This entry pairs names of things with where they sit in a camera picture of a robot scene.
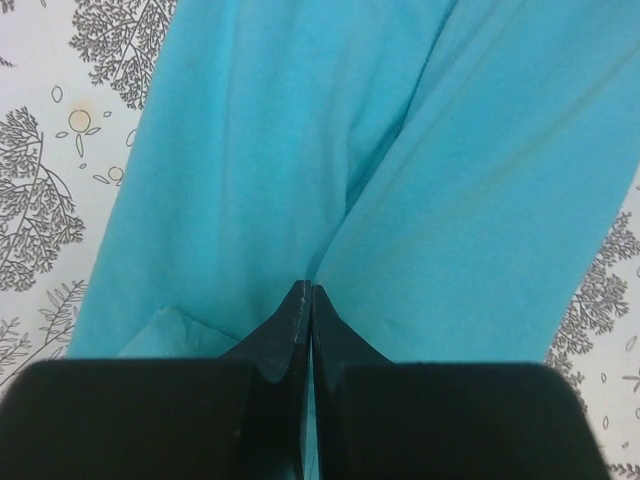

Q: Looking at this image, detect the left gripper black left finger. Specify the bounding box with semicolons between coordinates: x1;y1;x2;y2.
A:
1;281;312;479

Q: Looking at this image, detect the teal t shirt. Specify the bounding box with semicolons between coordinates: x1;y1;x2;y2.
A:
67;1;639;362

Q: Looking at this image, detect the floral patterned table mat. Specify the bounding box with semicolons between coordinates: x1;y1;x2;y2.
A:
1;1;639;479

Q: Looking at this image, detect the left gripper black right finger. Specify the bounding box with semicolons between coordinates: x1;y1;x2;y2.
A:
311;287;608;480

